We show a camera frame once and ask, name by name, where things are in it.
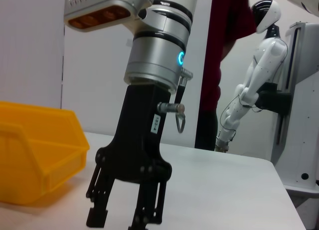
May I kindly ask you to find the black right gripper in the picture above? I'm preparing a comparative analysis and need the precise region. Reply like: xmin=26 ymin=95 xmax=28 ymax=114
xmin=85 ymin=83 xmax=173 ymax=230

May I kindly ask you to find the yellow plastic bin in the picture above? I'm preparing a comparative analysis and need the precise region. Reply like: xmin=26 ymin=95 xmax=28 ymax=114
xmin=0 ymin=101 xmax=91 ymax=206

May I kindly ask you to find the white humanoid robot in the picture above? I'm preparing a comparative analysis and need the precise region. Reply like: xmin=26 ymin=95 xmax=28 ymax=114
xmin=215 ymin=0 xmax=289 ymax=154

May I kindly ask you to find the person in red shirt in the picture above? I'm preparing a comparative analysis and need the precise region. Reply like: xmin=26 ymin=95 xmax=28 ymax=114
xmin=194 ymin=0 xmax=258 ymax=151

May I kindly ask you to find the right gripper connector cable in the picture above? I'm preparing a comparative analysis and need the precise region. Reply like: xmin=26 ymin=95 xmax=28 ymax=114
xmin=157 ymin=67 xmax=194 ymax=134

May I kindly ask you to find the black stand mount bracket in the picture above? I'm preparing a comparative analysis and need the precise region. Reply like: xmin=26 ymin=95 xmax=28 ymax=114
xmin=258 ymin=82 xmax=293 ymax=114

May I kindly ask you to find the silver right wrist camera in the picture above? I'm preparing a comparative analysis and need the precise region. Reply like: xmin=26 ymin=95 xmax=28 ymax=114
xmin=64 ymin=0 xmax=156 ymax=33

